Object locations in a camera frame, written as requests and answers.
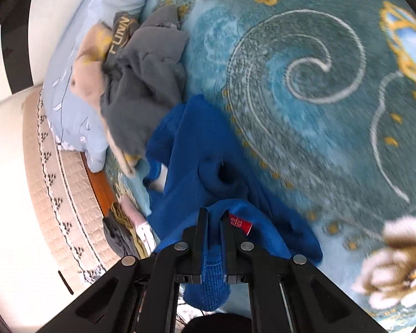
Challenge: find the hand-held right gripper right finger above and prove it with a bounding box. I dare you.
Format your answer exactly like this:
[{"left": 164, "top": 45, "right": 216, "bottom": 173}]
[{"left": 220, "top": 215, "right": 389, "bottom": 333}]

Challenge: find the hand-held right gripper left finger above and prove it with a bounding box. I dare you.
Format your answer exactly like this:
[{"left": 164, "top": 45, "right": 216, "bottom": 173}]
[{"left": 38, "top": 208, "right": 209, "bottom": 333}]

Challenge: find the blue sweater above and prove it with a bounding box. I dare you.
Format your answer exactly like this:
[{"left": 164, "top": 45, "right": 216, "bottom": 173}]
[{"left": 143, "top": 94, "right": 324, "bottom": 313}]

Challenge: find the white cloth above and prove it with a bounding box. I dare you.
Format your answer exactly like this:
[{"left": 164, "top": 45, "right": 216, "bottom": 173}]
[{"left": 120, "top": 196, "right": 157, "bottom": 250}]

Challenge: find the pale yellow cloth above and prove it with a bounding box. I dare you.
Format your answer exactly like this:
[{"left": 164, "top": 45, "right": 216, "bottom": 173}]
[{"left": 111, "top": 201, "right": 148, "bottom": 257}]

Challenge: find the teal floral blanket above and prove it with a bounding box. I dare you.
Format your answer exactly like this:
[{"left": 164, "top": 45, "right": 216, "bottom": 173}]
[{"left": 104, "top": 0, "right": 416, "bottom": 333}]

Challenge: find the beige quilted bed cover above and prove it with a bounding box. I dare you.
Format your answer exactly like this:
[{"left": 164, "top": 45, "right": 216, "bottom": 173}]
[{"left": 21, "top": 87, "right": 125, "bottom": 285}]

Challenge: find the grey printed garment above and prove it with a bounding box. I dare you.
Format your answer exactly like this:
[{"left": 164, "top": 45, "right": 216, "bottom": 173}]
[{"left": 100, "top": 5, "right": 189, "bottom": 157}]

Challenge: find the light blue pillow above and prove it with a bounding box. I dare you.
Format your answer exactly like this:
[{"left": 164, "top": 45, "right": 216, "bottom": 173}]
[{"left": 42, "top": 0, "right": 162, "bottom": 173}]

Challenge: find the beige garment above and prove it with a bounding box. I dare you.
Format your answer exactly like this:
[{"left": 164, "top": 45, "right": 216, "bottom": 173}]
[{"left": 71, "top": 22, "right": 141, "bottom": 177}]

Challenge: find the wooden bed frame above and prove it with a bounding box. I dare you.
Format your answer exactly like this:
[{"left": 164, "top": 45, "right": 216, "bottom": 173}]
[{"left": 81, "top": 153, "right": 120, "bottom": 216}]

